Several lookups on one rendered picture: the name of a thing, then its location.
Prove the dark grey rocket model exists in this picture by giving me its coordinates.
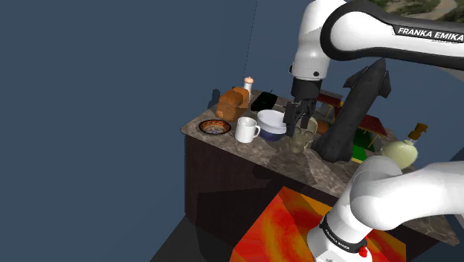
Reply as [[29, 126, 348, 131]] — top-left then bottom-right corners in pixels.
[[311, 57, 393, 164]]

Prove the brown bread loaf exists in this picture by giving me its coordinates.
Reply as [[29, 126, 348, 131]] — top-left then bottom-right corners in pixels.
[[216, 86, 251, 123]]

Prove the beige skull figure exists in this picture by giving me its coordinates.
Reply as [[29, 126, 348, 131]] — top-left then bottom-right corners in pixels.
[[288, 115, 319, 154]]

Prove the patterned orange blue bowl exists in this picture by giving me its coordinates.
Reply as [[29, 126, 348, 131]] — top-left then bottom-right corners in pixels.
[[198, 119, 232, 136]]

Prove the black rectangular tray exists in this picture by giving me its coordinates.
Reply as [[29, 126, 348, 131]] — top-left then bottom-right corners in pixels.
[[250, 91, 279, 113]]

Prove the white bottle with peach cap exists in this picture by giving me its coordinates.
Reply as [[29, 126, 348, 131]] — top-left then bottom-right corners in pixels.
[[242, 76, 254, 98]]

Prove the round pale bottle brown stopper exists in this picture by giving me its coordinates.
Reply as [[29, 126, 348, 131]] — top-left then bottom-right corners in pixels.
[[380, 122, 429, 170]]

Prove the red roofed toy house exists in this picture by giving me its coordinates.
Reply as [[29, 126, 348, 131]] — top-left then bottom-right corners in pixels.
[[315, 89, 389, 165]]

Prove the red orange patterned robot stand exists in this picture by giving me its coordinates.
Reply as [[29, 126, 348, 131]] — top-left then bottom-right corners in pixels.
[[228, 185, 407, 262]]

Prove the dark brown counter cabinet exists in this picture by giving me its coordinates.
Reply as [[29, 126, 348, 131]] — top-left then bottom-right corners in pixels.
[[180, 88, 462, 262]]

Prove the white mug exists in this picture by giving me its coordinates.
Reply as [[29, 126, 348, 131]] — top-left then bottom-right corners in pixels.
[[234, 116, 262, 144]]

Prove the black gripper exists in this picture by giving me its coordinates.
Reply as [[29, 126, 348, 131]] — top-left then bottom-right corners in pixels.
[[283, 77, 323, 138]]

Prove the white and blue bowl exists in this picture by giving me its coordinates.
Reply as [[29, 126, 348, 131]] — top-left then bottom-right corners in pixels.
[[257, 109, 289, 143]]

